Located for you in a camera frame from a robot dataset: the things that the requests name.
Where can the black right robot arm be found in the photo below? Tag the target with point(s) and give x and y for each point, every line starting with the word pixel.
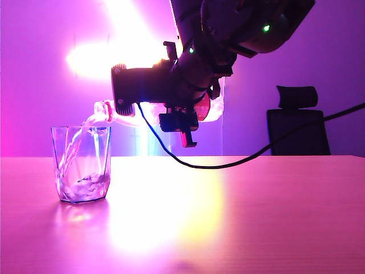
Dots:
pixel 256 17

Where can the clear faceted drinking glass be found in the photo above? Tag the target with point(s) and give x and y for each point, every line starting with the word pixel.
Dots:
pixel 85 188

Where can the clear red-label water bottle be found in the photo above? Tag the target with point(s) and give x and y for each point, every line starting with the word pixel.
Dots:
pixel 151 112

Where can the horizontal LED light strip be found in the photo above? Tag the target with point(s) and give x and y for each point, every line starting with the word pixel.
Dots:
pixel 91 60

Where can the black office chair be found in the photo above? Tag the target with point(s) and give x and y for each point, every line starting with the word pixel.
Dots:
pixel 299 142

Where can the vertical LED light strip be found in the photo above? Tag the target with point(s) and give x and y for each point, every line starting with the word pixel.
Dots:
pixel 128 17

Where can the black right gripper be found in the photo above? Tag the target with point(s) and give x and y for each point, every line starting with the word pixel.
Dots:
pixel 194 77

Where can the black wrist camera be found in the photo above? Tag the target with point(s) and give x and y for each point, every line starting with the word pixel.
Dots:
pixel 142 85

